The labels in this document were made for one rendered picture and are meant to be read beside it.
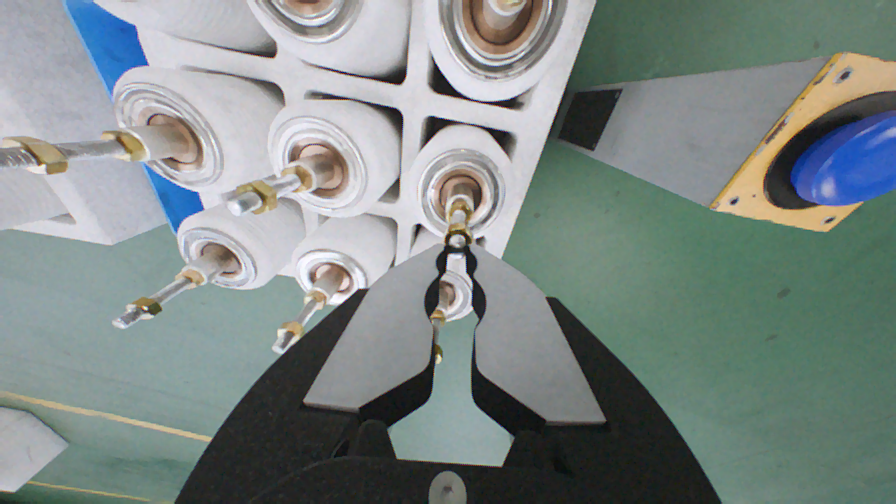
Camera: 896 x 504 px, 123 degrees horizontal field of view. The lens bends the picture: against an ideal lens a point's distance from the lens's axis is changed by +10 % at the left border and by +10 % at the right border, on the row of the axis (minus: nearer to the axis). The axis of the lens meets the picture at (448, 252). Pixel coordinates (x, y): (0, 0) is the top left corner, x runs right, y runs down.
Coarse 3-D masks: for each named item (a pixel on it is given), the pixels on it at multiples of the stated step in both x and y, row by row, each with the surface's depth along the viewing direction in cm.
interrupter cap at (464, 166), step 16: (432, 160) 19; (448, 160) 19; (464, 160) 19; (480, 160) 19; (432, 176) 20; (448, 176) 20; (464, 176) 20; (480, 176) 19; (496, 176) 19; (432, 192) 20; (448, 192) 20; (480, 192) 20; (496, 192) 20; (432, 208) 21; (480, 208) 21; (496, 208) 21; (432, 224) 22; (448, 224) 22; (480, 224) 21
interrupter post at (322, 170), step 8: (304, 160) 17; (312, 160) 18; (320, 160) 19; (328, 160) 19; (304, 168) 17; (312, 168) 17; (320, 168) 18; (328, 168) 19; (312, 176) 17; (320, 176) 18; (328, 176) 19; (312, 184) 18; (320, 184) 18
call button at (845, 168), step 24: (864, 120) 10; (888, 120) 10; (816, 144) 12; (840, 144) 11; (864, 144) 10; (888, 144) 10; (816, 168) 11; (840, 168) 11; (864, 168) 11; (888, 168) 11; (816, 192) 11; (840, 192) 11; (864, 192) 11
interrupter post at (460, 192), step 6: (456, 186) 20; (462, 186) 19; (450, 192) 19; (456, 192) 18; (462, 192) 18; (468, 192) 19; (450, 198) 18; (456, 198) 18; (462, 198) 17; (468, 198) 18; (450, 204) 18; (468, 204) 18
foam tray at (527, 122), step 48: (144, 48) 22; (192, 48) 22; (576, 48) 21; (288, 96) 24; (336, 96) 30; (384, 96) 23; (432, 96) 23; (528, 96) 24; (528, 144) 25; (384, 192) 32; (480, 240) 35
